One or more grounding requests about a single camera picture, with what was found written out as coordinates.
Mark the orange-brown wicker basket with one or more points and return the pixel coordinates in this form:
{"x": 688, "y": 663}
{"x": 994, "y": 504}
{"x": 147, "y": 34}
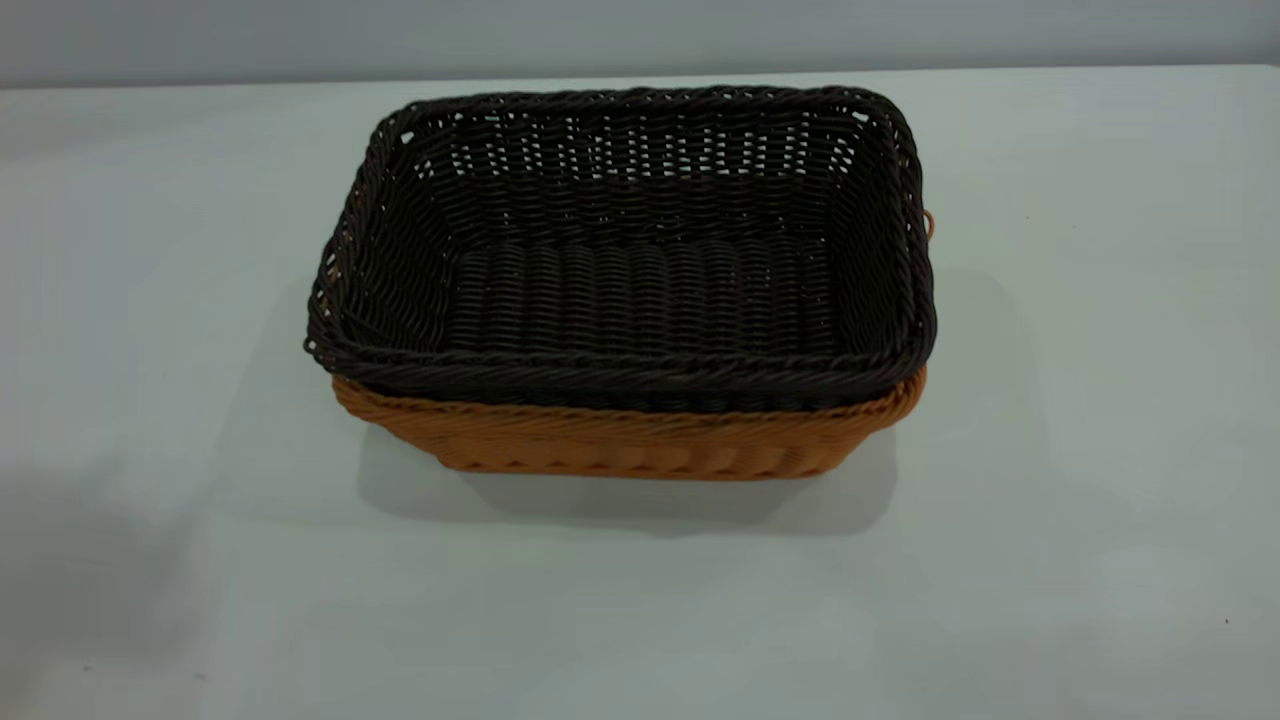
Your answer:
{"x": 620, "y": 445}

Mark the dark brown wicker basket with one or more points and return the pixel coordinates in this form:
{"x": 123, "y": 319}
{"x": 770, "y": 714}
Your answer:
{"x": 640, "y": 290}

